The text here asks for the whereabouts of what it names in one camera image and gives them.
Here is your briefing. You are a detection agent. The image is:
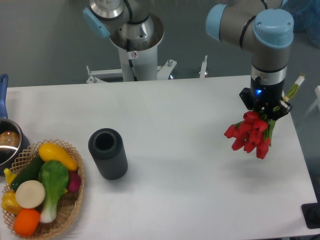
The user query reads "red tulip bouquet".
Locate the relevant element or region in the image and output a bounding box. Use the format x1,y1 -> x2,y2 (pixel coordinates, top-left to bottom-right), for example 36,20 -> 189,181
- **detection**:
224,73 -> 306,159

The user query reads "orange fruit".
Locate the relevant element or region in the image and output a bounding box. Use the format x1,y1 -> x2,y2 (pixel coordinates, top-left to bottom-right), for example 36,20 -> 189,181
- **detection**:
13,209 -> 40,237

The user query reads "black device at edge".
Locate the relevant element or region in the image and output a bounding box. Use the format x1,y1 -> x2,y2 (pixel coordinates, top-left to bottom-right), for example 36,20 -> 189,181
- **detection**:
301,202 -> 320,229

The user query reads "red radish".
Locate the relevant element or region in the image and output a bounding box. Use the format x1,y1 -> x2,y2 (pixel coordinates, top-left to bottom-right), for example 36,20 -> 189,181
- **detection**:
66,171 -> 82,193

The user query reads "yellow bell pepper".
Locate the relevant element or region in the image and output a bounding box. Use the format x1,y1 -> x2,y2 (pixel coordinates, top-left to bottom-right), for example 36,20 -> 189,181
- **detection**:
1,190 -> 23,215

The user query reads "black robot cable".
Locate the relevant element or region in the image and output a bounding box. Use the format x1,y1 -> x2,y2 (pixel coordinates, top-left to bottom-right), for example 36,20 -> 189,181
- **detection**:
126,38 -> 138,82

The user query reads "yellow banana tip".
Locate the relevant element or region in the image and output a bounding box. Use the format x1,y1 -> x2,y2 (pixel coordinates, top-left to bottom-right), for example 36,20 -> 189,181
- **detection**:
3,168 -> 17,186

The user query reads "white round radish slice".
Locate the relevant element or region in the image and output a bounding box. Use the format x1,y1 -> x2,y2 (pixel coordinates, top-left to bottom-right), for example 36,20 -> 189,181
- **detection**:
15,180 -> 46,209

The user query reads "dark grey ribbed vase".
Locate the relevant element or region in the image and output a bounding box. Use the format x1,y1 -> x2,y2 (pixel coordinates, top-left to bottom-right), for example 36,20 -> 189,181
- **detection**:
88,128 -> 128,180

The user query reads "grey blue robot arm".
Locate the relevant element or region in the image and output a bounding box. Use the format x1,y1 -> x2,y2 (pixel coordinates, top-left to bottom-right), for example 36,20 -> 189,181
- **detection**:
82,0 -> 294,120

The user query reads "blue plastic bag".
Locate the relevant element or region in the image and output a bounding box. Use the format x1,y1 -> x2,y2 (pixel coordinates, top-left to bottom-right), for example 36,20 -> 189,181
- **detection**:
281,0 -> 320,48

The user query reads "dark green cucumber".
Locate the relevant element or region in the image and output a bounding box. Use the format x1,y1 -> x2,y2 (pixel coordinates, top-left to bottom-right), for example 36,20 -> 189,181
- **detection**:
10,155 -> 45,191

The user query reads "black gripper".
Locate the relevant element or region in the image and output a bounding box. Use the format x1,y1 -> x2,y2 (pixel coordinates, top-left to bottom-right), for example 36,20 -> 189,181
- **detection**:
239,82 -> 292,120

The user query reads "yellow squash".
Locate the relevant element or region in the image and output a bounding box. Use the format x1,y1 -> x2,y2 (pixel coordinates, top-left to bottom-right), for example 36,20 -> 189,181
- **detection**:
38,142 -> 78,172

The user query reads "blue handled saucepan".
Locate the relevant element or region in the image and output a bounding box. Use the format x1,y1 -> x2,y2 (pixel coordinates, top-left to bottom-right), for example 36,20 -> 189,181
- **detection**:
0,74 -> 30,176

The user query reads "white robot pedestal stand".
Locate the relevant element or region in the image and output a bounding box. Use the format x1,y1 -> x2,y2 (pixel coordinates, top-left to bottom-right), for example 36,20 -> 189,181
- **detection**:
85,44 -> 209,84

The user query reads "woven wicker basket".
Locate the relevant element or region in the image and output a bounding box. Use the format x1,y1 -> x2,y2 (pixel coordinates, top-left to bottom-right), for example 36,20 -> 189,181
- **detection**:
2,139 -> 85,240

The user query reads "green bok choy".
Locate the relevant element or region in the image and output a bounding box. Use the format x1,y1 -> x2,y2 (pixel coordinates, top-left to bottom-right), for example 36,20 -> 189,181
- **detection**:
38,160 -> 69,224

